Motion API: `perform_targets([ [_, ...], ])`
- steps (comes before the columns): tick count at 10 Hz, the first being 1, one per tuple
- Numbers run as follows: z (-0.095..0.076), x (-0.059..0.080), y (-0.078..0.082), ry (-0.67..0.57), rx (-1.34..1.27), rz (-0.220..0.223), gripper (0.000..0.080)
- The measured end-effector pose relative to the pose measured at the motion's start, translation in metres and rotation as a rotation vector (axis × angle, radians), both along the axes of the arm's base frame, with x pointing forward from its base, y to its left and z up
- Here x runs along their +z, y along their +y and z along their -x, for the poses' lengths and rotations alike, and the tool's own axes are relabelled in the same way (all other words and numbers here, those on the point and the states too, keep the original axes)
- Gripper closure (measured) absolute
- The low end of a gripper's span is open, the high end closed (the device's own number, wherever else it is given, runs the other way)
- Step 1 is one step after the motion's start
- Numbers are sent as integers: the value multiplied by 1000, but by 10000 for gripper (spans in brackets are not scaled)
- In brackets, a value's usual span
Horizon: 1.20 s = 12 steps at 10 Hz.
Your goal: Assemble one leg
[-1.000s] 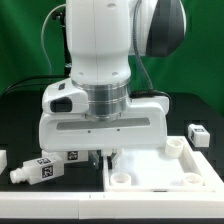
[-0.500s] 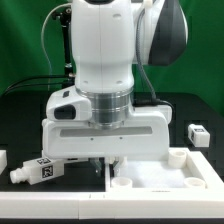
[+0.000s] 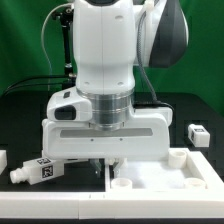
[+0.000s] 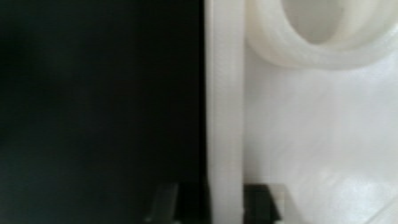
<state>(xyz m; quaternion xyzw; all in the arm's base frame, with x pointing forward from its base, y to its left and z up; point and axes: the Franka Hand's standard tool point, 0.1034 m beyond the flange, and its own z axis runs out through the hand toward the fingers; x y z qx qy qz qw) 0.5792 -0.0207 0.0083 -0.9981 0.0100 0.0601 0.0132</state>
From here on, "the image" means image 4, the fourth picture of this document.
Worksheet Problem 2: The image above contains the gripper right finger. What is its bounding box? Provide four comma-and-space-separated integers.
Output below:
243, 184, 281, 224

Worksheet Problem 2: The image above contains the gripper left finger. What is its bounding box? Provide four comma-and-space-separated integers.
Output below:
144, 183, 180, 224

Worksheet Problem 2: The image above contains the white square table top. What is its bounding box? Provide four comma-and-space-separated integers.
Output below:
204, 0, 398, 224

